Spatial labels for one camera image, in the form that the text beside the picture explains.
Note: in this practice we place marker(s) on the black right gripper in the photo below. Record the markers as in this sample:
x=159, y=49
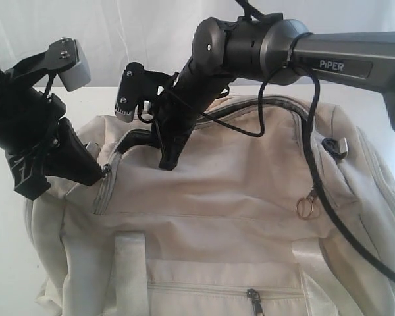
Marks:
x=182, y=104

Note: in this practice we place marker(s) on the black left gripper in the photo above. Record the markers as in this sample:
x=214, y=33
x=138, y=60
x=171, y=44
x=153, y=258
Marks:
x=25, y=117

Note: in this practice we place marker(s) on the beige duffel bag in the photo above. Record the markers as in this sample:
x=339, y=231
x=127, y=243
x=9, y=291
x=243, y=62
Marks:
x=235, y=229

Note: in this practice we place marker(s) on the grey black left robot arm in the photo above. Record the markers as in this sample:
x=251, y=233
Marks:
x=37, y=140

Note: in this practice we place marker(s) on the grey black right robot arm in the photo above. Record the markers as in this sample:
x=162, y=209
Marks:
x=269, y=49

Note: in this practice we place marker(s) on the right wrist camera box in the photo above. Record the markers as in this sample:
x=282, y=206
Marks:
x=137, y=86

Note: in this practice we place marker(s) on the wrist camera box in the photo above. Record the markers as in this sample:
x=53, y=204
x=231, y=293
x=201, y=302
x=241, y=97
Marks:
x=137, y=86
x=64, y=58

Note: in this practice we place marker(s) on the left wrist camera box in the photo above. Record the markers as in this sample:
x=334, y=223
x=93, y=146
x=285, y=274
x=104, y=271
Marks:
x=64, y=58

